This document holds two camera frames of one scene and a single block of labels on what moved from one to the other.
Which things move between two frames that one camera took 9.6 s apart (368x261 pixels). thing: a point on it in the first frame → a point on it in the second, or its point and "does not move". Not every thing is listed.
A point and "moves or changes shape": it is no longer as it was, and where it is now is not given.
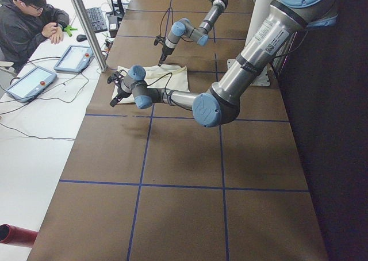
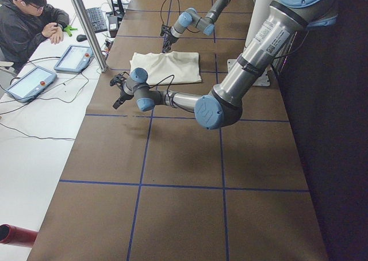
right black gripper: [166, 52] → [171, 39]
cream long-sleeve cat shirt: [164, 76] moves or changes shape
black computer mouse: [81, 38] does not move
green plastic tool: [68, 29] does not move
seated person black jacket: [25, 19] does not move
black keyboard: [97, 19] does not move
